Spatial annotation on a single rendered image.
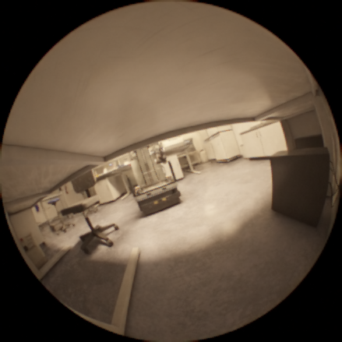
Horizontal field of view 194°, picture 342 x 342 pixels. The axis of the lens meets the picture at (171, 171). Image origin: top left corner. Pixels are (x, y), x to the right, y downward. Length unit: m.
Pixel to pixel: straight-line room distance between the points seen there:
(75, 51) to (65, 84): 0.07
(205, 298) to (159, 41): 0.74
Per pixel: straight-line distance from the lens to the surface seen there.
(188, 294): 0.57
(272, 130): 2.26
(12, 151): 0.41
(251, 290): 0.56
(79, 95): 0.26
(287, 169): 0.70
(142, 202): 1.27
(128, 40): 0.20
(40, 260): 1.73
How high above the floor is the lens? 0.54
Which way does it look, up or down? 4 degrees down
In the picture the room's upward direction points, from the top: 19 degrees counter-clockwise
